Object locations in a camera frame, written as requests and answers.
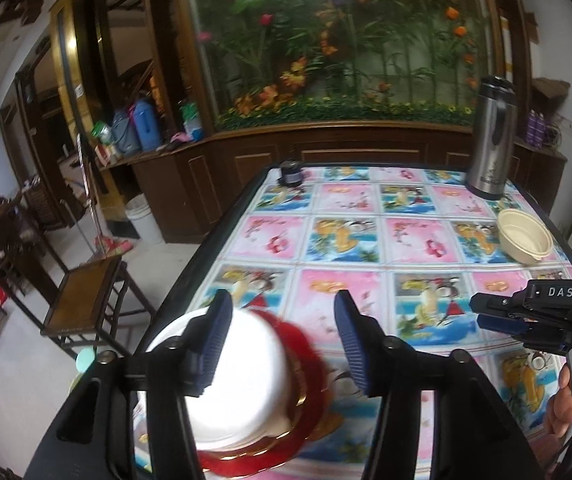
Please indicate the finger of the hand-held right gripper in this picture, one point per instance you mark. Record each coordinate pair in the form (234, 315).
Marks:
(498, 324)
(495, 302)

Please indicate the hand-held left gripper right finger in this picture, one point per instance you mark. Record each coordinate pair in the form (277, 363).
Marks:
(358, 345)

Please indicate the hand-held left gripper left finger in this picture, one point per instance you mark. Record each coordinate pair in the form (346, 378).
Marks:
(213, 345)

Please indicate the red plate with gold rim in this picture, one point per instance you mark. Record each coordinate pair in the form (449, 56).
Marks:
(311, 385)

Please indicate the person's right hand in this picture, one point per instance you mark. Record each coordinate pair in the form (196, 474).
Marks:
(563, 405)

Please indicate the fruit print tablecloth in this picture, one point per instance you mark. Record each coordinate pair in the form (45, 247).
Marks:
(345, 240)

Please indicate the wooden chair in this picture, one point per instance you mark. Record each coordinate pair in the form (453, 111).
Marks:
(83, 295)

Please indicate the white plastic bucket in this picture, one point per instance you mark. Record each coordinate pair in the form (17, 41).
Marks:
(143, 220)

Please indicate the stainless steel thermos jug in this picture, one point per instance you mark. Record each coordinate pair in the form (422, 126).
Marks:
(488, 150)

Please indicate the pack of purple bottles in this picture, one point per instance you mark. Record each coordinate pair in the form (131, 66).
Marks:
(536, 127)

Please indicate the small black jar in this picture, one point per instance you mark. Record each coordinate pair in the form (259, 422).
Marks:
(291, 174)

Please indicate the pink cloth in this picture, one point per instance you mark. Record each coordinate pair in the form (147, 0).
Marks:
(181, 138)

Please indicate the green and white bottle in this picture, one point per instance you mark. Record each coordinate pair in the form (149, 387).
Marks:
(192, 122)

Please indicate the blue plastic jug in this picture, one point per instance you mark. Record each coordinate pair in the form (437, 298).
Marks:
(147, 127)

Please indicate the grey blue jug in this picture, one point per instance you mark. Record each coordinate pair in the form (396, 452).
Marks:
(126, 135)

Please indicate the flower mural panel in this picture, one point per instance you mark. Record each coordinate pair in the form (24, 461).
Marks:
(345, 35)

